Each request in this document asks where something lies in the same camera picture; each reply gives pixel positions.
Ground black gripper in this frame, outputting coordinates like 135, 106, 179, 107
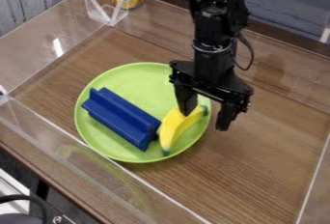
169, 60, 254, 131

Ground yellow toy banana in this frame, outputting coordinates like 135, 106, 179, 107
159, 105, 207, 156

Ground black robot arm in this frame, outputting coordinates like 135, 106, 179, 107
169, 0, 254, 131

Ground green round plate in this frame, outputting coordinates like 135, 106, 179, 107
75, 63, 211, 163

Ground blue plastic block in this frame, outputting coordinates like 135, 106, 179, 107
82, 88, 162, 152

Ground clear acrylic tray walls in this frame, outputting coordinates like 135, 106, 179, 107
0, 0, 330, 224

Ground black device with knob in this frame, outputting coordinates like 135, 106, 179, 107
28, 195, 78, 224

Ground black cable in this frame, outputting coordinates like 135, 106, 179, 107
0, 192, 46, 224

